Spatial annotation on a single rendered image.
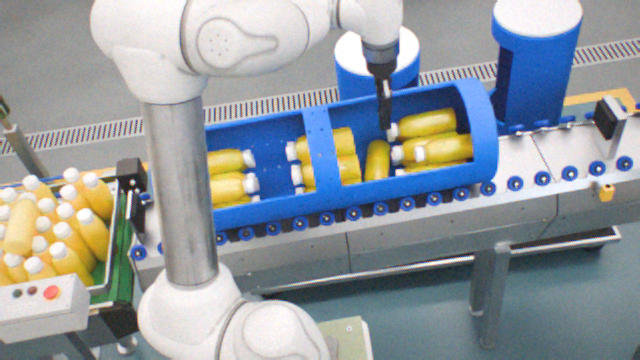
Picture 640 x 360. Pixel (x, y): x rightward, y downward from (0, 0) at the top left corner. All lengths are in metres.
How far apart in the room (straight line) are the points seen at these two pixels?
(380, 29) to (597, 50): 2.60
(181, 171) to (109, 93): 2.99
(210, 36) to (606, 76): 3.07
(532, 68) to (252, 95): 1.87
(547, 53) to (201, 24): 1.55
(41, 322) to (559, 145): 1.47
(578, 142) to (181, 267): 1.26
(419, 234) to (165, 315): 0.84
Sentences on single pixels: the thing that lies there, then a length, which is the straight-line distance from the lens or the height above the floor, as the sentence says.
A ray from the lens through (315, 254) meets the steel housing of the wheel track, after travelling 1.83.
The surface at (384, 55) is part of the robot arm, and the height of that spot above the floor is 1.43.
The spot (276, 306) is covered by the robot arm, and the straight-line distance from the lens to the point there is 1.19.
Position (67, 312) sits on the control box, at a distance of 1.65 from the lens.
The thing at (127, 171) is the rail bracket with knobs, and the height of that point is 1.00.
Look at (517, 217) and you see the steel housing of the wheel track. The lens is 1.91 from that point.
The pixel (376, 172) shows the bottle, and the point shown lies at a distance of 1.75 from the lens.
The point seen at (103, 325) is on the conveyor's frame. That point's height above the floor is 0.83.
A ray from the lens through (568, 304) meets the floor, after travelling 2.79.
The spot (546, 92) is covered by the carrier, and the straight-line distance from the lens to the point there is 2.39.
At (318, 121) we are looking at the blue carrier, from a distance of 1.63.
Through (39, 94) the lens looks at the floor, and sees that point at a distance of 4.30.
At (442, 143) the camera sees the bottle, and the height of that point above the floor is 1.12.
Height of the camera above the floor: 2.33
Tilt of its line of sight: 48 degrees down
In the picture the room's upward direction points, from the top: 11 degrees counter-clockwise
